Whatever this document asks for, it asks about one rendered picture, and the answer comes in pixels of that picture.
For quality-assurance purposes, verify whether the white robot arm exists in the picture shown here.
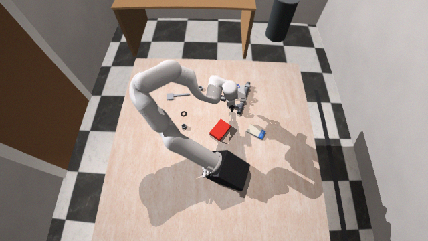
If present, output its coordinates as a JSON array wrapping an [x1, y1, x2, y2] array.
[[129, 60, 246, 178]]

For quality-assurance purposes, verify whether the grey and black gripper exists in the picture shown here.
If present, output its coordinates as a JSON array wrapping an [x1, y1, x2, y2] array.
[[226, 100, 235, 112]]

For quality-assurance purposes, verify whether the grey pipe manifold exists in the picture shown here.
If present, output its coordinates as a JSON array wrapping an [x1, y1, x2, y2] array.
[[234, 82, 251, 114]]

